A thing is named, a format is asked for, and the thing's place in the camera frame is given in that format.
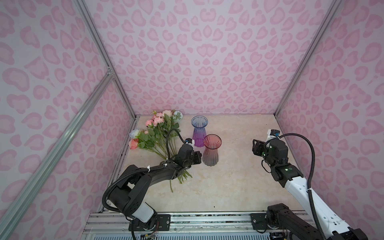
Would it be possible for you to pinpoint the pink peach open rose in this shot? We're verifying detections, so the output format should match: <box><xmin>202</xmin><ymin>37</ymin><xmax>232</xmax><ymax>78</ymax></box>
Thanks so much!
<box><xmin>129</xmin><ymin>139</ymin><xmax>139</xmax><ymax>150</ymax></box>

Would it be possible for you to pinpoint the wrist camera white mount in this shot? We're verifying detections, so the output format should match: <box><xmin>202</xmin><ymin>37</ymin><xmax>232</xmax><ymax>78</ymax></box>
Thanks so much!
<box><xmin>184</xmin><ymin>138</ymin><xmax>195</xmax><ymax>147</ymax></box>
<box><xmin>267</xmin><ymin>129</ymin><xmax>281</xmax><ymax>141</ymax></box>

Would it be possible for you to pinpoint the aluminium corner frame post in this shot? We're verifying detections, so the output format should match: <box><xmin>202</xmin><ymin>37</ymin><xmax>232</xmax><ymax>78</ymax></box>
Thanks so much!
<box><xmin>274</xmin><ymin>0</ymin><xmax>344</xmax><ymax>119</ymax></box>
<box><xmin>73</xmin><ymin>0</ymin><xmax>137</xmax><ymax>120</ymax></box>

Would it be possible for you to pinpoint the pink white peony spray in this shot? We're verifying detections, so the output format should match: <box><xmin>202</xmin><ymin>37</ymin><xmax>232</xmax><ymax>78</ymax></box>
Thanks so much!
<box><xmin>152</xmin><ymin>110</ymin><xmax>193</xmax><ymax>184</ymax></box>

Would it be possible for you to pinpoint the white blue artificial rose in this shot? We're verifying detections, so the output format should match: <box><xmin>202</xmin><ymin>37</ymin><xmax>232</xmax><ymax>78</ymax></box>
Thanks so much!
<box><xmin>130</xmin><ymin>129</ymin><xmax>168</xmax><ymax>160</ymax></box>

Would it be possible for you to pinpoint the pink grey glass vase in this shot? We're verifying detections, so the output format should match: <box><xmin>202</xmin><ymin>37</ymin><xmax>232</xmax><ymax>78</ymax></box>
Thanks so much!
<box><xmin>203</xmin><ymin>134</ymin><xmax>222</xmax><ymax>167</ymax></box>

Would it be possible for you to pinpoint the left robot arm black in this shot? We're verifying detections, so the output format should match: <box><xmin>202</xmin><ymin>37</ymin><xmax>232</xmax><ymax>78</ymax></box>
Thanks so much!
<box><xmin>102</xmin><ymin>144</ymin><xmax>202</xmax><ymax>229</ymax></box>

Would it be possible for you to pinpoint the blue purple glass vase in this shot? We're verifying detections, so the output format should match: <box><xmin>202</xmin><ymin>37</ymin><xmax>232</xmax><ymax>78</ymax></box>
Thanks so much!
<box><xmin>191</xmin><ymin>116</ymin><xmax>209</xmax><ymax>148</ymax></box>

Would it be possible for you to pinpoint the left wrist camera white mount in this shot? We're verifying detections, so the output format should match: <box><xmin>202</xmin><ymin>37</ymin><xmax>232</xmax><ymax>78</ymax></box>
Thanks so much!
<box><xmin>184</xmin><ymin>138</ymin><xmax>195</xmax><ymax>147</ymax></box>

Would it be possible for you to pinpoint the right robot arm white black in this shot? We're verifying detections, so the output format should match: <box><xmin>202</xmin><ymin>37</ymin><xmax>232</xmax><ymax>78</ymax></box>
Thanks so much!
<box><xmin>252</xmin><ymin>138</ymin><xmax>368</xmax><ymax>240</ymax></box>

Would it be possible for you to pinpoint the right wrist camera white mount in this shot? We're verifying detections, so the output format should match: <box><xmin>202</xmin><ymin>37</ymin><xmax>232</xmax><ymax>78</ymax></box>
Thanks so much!
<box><xmin>267</xmin><ymin>129</ymin><xmax>281</xmax><ymax>141</ymax></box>

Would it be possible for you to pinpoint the aluminium diagonal frame bar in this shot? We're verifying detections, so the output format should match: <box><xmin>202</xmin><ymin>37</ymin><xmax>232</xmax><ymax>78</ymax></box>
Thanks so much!
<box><xmin>1</xmin><ymin>73</ymin><xmax>113</xmax><ymax>240</ymax></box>

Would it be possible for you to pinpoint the cream white rose stem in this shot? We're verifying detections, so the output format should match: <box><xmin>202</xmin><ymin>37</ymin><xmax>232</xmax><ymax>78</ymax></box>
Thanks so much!
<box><xmin>162</xmin><ymin>110</ymin><xmax>183</xmax><ymax>157</ymax></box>

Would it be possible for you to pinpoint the aluminium corner frame post left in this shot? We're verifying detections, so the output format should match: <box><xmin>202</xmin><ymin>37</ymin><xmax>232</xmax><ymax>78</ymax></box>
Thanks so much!
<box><xmin>73</xmin><ymin>0</ymin><xmax>137</xmax><ymax>120</ymax></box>

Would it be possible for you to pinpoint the aluminium corner frame post right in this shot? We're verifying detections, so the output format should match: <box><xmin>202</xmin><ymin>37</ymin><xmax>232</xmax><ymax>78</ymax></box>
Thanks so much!
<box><xmin>274</xmin><ymin>0</ymin><xmax>344</xmax><ymax>119</ymax></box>

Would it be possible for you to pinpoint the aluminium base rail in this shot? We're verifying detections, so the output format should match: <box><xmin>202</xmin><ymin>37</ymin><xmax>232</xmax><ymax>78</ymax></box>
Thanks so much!
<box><xmin>80</xmin><ymin>211</ymin><xmax>313</xmax><ymax>240</ymax></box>

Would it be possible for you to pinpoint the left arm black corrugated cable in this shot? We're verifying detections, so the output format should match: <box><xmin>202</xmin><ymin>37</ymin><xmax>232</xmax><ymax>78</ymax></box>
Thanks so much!
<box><xmin>101</xmin><ymin>128</ymin><xmax>187</xmax><ymax>214</ymax></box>

